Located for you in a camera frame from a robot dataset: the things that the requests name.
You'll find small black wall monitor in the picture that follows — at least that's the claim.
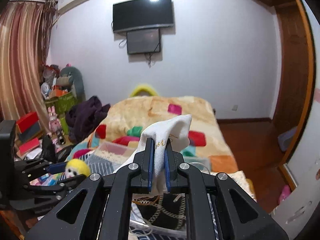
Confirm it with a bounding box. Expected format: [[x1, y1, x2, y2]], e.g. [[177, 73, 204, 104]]
[[126, 29, 161, 55]]

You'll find yellow round chair back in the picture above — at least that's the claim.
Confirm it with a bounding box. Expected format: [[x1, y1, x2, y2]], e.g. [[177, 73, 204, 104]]
[[130, 84, 158, 97]]

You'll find grey green plush toy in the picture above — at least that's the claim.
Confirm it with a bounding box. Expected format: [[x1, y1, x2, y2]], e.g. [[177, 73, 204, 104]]
[[56, 66, 85, 102]]

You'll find large black wall television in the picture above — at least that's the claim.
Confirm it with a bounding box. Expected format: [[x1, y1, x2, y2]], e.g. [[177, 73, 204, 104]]
[[112, 0, 174, 33]]

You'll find clear plastic storage box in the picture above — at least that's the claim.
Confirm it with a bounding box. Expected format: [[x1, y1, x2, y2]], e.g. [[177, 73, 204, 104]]
[[89, 138, 215, 239]]

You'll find white sock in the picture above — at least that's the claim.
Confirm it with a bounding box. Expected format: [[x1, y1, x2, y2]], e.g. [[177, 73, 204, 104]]
[[122, 114, 192, 196]]

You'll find red striped curtain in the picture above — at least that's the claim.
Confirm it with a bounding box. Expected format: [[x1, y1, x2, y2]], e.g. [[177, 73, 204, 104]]
[[1, 0, 56, 132]]

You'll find green bottle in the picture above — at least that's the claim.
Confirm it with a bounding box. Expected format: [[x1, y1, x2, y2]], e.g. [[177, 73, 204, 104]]
[[59, 115, 69, 135]]

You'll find black chain pattern bag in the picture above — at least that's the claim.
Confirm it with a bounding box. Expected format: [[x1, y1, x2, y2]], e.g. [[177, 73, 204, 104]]
[[132, 193, 186, 230]]

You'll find white sliding wardrobe door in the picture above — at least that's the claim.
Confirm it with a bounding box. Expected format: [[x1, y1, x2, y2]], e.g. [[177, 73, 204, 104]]
[[271, 0, 319, 239]]

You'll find blue white patterned tablecloth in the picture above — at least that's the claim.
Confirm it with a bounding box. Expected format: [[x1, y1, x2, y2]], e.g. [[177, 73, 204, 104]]
[[67, 152, 251, 240]]

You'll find red box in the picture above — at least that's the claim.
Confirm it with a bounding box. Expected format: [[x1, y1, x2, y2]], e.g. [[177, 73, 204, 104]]
[[16, 112, 39, 133]]

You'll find dark purple clothing pile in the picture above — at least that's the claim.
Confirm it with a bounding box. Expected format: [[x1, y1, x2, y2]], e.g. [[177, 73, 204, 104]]
[[66, 96, 111, 144]]

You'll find pink rabbit toy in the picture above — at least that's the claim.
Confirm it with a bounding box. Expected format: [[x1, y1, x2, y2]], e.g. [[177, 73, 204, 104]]
[[48, 106, 62, 134]]

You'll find brown wooden door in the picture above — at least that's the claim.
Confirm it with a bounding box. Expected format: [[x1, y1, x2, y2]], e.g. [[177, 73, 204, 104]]
[[273, 0, 315, 164]]

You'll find beige blanket with coloured squares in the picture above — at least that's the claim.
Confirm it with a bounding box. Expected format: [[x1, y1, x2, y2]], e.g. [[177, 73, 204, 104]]
[[76, 96, 238, 173]]

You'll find yellow haired felt doll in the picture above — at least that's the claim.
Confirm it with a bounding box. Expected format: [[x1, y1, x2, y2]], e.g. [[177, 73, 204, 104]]
[[65, 159, 91, 178]]

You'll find green cardboard storage box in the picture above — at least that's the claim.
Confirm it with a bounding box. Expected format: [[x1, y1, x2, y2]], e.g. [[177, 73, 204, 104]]
[[44, 93, 78, 115]]

